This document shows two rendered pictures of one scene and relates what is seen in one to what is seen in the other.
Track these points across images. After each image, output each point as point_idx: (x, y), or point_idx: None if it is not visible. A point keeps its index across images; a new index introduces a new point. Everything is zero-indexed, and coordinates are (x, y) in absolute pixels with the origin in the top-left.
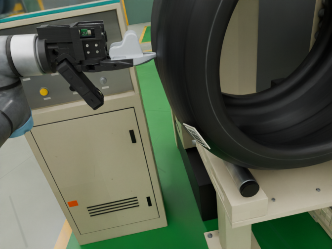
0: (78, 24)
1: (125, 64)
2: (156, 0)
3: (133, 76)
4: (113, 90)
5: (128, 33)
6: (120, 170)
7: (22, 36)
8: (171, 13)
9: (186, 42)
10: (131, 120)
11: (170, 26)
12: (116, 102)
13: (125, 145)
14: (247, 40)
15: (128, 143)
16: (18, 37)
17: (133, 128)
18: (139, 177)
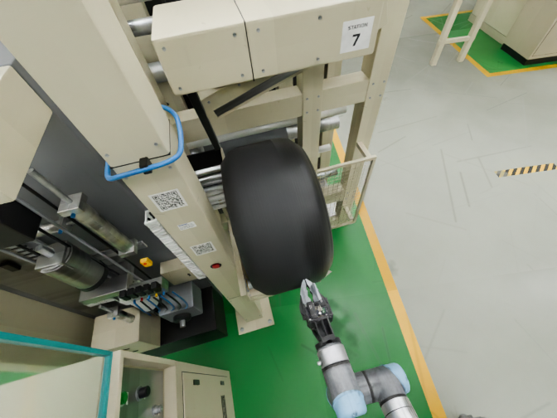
0: (317, 316)
1: (322, 294)
2: (286, 267)
3: (167, 362)
4: (161, 398)
5: (315, 286)
6: (210, 408)
7: (336, 353)
8: (326, 255)
9: (332, 254)
10: (189, 379)
11: (327, 258)
12: (178, 392)
13: (200, 394)
14: (224, 234)
15: (199, 389)
16: (339, 355)
17: (192, 378)
18: (213, 387)
